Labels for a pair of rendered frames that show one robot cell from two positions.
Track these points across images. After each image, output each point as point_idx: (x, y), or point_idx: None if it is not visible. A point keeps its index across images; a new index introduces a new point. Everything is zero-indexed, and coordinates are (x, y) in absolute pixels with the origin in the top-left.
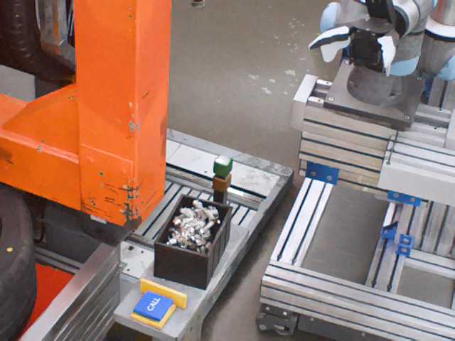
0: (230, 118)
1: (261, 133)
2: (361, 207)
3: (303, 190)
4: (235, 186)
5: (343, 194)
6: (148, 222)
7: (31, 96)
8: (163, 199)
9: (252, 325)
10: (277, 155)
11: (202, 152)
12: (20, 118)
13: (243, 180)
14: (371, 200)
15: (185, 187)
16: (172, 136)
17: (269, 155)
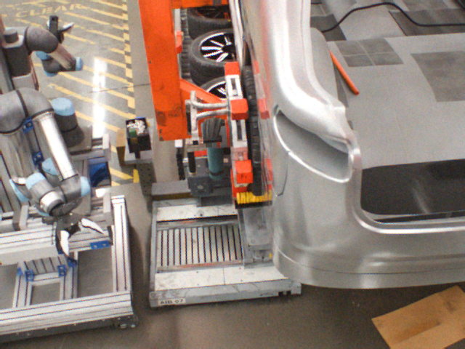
0: (220, 345)
1: (192, 342)
2: (93, 255)
3: (126, 245)
4: (182, 288)
5: (104, 258)
6: (205, 234)
7: (352, 292)
8: (208, 249)
9: (133, 224)
10: (171, 328)
11: (208, 284)
12: (211, 94)
13: (173, 276)
14: (89, 261)
15: (202, 262)
16: (233, 286)
17: (177, 326)
